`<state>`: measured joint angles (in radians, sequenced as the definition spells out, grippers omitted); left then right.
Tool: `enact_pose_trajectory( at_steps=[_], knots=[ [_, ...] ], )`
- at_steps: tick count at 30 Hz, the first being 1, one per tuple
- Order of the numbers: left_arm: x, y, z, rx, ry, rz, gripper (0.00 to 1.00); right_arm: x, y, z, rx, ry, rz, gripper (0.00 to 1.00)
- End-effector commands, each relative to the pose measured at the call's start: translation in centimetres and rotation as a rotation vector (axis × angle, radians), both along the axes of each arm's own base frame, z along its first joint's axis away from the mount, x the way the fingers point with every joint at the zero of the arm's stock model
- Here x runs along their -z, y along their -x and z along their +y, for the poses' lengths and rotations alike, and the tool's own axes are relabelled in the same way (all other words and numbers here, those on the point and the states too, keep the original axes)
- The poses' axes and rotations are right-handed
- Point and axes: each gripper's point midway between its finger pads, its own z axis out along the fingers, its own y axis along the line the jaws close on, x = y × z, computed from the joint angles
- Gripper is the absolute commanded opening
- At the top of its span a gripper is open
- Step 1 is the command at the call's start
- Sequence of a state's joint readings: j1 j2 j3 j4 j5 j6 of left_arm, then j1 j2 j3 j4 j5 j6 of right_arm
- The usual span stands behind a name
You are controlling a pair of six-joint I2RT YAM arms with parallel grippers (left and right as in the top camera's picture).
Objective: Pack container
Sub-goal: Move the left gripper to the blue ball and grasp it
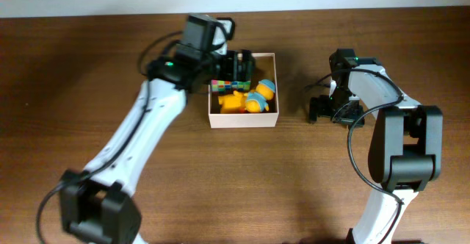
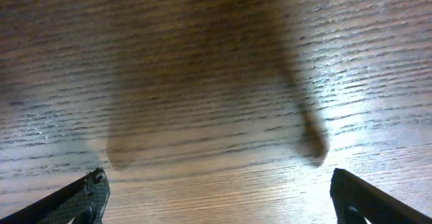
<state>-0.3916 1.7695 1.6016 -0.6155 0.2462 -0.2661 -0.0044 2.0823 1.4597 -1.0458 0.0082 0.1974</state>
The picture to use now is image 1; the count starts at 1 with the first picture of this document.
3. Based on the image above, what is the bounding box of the colourful puzzle cube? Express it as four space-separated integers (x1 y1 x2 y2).
210 79 232 94
231 81 250 92

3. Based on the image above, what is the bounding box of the orange duck with blue hat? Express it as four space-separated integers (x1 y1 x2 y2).
245 79 276 113

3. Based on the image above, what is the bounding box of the yellow rubber animal toy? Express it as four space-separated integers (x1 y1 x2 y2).
218 90 248 114

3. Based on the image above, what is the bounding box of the beige open cardboard box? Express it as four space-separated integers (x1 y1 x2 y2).
208 53 279 129

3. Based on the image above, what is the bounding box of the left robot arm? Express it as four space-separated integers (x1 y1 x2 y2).
57 14 235 244

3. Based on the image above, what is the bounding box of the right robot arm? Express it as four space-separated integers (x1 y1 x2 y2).
308 49 443 243

